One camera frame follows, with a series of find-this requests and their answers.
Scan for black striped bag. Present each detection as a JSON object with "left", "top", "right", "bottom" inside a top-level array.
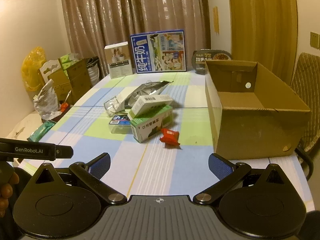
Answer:
[{"left": 86, "top": 56, "right": 100, "bottom": 85}]

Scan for checked cloth desktop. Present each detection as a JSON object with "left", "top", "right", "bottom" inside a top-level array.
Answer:
[{"left": 15, "top": 70, "right": 315, "bottom": 213}]

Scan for green tea box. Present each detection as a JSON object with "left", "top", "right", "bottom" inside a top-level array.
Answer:
[{"left": 130, "top": 104, "right": 174, "bottom": 143}]

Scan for tall brown cardboard box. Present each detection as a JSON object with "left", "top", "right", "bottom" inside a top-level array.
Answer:
[{"left": 66, "top": 59, "right": 92, "bottom": 103}]

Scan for green wet wipes pack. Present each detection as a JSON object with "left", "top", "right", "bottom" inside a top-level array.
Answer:
[{"left": 27, "top": 120, "right": 56, "bottom": 142}]

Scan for person's left hand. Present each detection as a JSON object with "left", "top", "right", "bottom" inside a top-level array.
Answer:
[{"left": 0, "top": 173, "right": 20, "bottom": 218}]

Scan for clear plastic box blue label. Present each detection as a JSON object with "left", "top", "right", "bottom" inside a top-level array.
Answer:
[{"left": 108, "top": 114, "right": 133, "bottom": 134}]

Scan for silver foil bag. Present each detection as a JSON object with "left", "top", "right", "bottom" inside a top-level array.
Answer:
[{"left": 117, "top": 79, "right": 174, "bottom": 110}]

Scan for blue illustrated milk carton box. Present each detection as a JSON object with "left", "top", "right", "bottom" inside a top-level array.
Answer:
[{"left": 130, "top": 29, "right": 187, "bottom": 74}]

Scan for wall switch plate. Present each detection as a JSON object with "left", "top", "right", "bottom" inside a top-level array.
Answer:
[{"left": 310, "top": 32, "right": 320, "bottom": 48}]

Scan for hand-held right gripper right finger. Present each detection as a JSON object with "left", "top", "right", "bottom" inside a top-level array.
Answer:
[{"left": 194, "top": 153, "right": 290, "bottom": 205}]

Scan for small brown cardboard box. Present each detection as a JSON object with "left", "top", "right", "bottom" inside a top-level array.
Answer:
[{"left": 49, "top": 69, "right": 73, "bottom": 100}]

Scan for orange handled tool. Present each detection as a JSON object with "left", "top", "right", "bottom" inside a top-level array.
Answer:
[{"left": 59, "top": 90, "right": 72, "bottom": 112}]

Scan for crumpled silver bag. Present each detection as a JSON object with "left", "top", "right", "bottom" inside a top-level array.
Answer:
[{"left": 33, "top": 79, "right": 62, "bottom": 120}]

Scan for yellowed wall sticker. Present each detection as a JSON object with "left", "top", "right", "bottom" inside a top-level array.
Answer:
[{"left": 212, "top": 6, "right": 220, "bottom": 34}]

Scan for black instant rice bowl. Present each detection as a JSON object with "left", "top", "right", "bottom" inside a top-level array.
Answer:
[{"left": 191, "top": 49, "right": 233, "bottom": 75}]

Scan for white box with green label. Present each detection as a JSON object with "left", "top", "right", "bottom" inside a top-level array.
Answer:
[{"left": 127, "top": 94, "right": 173, "bottom": 121}]

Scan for white carved chair back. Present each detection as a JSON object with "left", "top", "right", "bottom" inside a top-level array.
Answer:
[{"left": 39, "top": 59, "right": 63, "bottom": 83}]

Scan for green tissue packs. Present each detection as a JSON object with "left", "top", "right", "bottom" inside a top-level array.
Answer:
[{"left": 59, "top": 52, "right": 82, "bottom": 70}]

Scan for brown shiny curtain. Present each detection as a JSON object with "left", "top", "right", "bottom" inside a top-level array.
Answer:
[{"left": 59, "top": 0, "right": 210, "bottom": 79}]

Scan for padded patterned chair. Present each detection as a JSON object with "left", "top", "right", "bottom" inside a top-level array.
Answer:
[{"left": 290, "top": 52, "right": 320, "bottom": 180}]

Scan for white product box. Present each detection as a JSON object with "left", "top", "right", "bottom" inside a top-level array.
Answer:
[{"left": 104, "top": 42, "right": 134, "bottom": 79}]

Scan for red snack packet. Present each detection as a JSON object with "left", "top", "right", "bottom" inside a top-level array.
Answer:
[{"left": 160, "top": 128, "right": 180, "bottom": 146}]

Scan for clear plastic packaging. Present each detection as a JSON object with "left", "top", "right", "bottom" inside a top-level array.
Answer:
[{"left": 104, "top": 94, "right": 130, "bottom": 117}]

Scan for yellow plastic bag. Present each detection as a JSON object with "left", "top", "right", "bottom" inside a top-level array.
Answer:
[{"left": 21, "top": 46, "right": 48, "bottom": 93}]

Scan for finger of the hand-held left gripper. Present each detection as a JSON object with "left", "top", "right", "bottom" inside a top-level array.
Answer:
[{"left": 0, "top": 137, "right": 74, "bottom": 161}]

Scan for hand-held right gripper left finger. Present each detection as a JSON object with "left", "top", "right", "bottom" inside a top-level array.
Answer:
[{"left": 30, "top": 152, "right": 127, "bottom": 205}]

